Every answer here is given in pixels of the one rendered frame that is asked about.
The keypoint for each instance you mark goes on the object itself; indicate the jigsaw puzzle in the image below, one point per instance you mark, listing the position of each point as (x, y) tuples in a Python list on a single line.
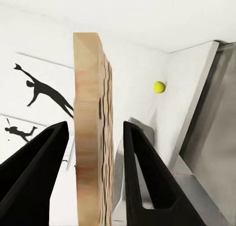
[(93, 121)]

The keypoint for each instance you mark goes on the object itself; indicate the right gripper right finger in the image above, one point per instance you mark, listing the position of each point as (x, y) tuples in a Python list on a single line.
[(171, 206)]

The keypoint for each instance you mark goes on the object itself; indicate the toy box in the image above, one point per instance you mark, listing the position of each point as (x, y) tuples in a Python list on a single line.
[(119, 200)]

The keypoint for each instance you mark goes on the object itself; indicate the tennis ball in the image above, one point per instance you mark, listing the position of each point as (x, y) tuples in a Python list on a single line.
[(159, 87)]

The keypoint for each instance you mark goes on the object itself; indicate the swivel chair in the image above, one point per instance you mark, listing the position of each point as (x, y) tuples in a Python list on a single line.
[(200, 199)]

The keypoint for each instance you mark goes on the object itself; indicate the desk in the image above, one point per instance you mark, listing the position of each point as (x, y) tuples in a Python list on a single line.
[(195, 118)]

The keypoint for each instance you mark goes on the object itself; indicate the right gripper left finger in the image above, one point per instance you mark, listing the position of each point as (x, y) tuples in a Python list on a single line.
[(27, 177)]

